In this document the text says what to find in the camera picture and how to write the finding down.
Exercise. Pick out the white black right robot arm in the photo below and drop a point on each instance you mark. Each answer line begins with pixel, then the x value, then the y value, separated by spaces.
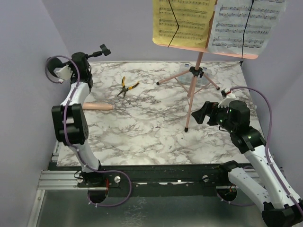
pixel 279 204

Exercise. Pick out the white paper sheet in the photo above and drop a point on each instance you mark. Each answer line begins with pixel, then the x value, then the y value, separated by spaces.
pixel 244 26

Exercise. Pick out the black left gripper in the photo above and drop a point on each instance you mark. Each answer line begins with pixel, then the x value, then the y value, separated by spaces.
pixel 71 66

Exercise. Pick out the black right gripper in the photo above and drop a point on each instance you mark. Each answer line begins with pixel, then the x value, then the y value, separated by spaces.
pixel 211 113

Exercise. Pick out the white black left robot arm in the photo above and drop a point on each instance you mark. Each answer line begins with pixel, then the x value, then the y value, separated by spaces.
pixel 69 120

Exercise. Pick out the yellow handled pliers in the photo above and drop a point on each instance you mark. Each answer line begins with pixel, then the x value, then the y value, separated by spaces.
pixel 125 89

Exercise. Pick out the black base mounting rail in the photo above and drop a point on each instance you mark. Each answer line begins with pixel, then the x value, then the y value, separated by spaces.
pixel 144 181

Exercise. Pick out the yellow sheet music page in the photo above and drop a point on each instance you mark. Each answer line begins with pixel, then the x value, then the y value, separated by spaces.
pixel 182 23

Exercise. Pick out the pink toy microphone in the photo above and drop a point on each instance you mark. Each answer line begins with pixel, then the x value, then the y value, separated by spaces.
pixel 97 106

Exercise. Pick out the black microphone stand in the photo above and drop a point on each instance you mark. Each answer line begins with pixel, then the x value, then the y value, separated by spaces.
pixel 57 63

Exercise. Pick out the pink perforated music stand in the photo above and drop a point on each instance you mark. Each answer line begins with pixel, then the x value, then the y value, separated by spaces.
pixel 196 70

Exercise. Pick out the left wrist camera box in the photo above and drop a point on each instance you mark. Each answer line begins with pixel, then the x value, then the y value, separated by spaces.
pixel 64 73

